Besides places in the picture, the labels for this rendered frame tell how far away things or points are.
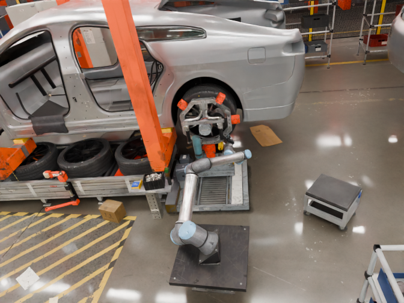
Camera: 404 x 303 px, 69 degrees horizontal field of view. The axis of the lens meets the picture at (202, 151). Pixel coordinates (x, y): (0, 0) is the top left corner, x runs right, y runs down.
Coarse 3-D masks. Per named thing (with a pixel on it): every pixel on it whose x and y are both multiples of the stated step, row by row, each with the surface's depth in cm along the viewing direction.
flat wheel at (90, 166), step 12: (72, 144) 392; (84, 144) 394; (96, 144) 395; (108, 144) 379; (60, 156) 371; (72, 156) 389; (84, 156) 367; (96, 156) 359; (108, 156) 370; (60, 168) 364; (72, 168) 348; (84, 168) 351; (96, 168) 358; (108, 168) 372
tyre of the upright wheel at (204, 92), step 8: (192, 88) 322; (200, 88) 313; (208, 88) 311; (216, 88) 314; (184, 96) 324; (192, 96) 310; (200, 96) 309; (208, 96) 309; (216, 96) 308; (232, 96) 327; (224, 104) 312; (232, 104) 313; (232, 112) 317; (232, 128) 328
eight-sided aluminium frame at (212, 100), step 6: (192, 102) 305; (198, 102) 304; (204, 102) 304; (210, 102) 303; (216, 102) 302; (186, 108) 310; (222, 108) 307; (228, 108) 311; (180, 114) 316; (228, 114) 309; (180, 120) 319; (228, 120) 313; (228, 126) 317; (228, 132) 322; (210, 138) 334; (216, 138) 333
